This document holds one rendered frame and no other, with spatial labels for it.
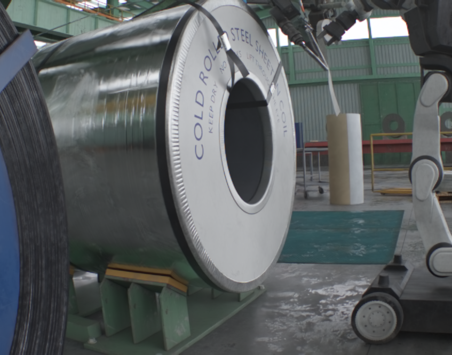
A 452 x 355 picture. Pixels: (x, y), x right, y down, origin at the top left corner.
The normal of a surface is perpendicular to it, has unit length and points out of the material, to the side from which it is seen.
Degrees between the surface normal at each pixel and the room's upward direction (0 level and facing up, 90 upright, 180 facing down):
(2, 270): 90
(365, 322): 90
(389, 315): 90
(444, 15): 108
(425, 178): 90
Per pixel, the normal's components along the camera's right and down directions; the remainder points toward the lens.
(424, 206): -0.49, 0.47
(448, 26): 0.10, 0.34
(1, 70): 0.96, -0.03
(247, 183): -0.33, -0.67
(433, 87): -0.51, 0.06
